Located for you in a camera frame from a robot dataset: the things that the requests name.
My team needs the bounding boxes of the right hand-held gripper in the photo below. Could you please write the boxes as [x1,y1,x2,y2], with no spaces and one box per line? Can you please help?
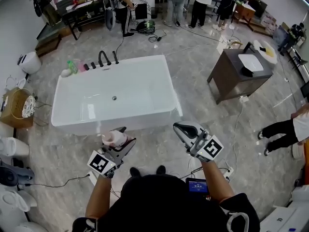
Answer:
[172,120,225,163]

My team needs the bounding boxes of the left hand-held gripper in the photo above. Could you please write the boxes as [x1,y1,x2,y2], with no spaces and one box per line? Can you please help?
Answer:
[86,126,137,179]

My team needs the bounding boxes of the pink bottle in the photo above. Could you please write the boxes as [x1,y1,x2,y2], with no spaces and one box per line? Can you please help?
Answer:
[101,129,129,151]

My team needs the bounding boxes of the white bathtub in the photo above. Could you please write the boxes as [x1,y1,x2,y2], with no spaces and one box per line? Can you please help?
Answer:
[50,54,183,137]

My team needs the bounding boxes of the person's right forearm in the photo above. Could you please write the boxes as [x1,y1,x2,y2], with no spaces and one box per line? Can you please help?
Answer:
[199,160,235,204]

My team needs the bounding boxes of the person's left forearm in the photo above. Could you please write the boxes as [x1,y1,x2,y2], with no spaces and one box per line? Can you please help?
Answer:
[85,174,114,220]

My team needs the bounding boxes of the black curved bathtub faucet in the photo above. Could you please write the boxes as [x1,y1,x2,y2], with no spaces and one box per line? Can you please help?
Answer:
[98,50,112,68]

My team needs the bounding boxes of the green toiletry bottle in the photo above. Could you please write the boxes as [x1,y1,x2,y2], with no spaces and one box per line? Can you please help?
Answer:
[67,60,79,75]

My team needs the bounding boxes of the black tablet screen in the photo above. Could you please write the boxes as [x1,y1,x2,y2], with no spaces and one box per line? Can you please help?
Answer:
[185,177,210,200]

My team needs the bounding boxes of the white power strip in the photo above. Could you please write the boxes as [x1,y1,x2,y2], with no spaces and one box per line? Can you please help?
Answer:
[223,166,235,179]

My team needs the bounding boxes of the brown vanity cabinet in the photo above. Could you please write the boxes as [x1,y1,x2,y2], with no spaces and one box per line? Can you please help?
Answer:
[207,47,274,105]

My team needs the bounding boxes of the person's black clothing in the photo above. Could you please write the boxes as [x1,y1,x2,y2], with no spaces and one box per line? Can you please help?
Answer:
[74,174,261,232]

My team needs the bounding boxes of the white sink basin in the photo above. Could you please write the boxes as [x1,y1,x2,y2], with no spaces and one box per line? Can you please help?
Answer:
[238,53,265,73]

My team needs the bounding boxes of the patterned round cushion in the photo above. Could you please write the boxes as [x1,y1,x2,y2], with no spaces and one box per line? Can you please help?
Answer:
[22,95,37,119]

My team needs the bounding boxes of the black sink faucet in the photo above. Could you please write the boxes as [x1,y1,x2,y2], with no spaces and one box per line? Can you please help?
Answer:
[243,42,256,54]

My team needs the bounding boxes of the white toilet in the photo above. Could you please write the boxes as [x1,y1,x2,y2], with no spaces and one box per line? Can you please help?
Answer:
[17,51,42,75]
[0,184,39,232]
[0,136,30,157]

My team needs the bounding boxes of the black green helmet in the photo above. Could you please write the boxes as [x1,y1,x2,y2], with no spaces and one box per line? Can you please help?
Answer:
[136,19,156,35]

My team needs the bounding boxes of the cardboard box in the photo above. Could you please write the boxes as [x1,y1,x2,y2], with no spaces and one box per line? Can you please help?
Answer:
[0,87,37,129]

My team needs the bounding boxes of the white round basin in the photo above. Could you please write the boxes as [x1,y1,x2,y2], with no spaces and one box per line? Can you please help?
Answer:
[253,39,278,64]

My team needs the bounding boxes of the white toilet seat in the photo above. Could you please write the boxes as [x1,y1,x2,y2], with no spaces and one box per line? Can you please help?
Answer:
[5,77,27,90]

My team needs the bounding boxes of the small wooden table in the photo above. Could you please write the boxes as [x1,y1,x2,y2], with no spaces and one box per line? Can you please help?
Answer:
[235,2,257,26]

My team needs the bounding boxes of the black cluttered table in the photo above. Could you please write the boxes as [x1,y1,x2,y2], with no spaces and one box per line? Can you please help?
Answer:
[56,0,107,41]

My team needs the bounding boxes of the white appliance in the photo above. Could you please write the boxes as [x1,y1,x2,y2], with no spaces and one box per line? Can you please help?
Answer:
[259,184,309,232]

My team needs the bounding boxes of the white marble cabinet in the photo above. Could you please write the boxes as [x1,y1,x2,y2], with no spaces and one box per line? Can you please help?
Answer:
[127,0,155,22]

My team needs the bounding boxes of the white floor cable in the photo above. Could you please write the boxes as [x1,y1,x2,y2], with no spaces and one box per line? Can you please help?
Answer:
[232,97,245,172]

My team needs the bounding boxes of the black floor cable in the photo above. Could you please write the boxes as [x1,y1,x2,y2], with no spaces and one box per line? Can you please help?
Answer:
[24,173,91,188]

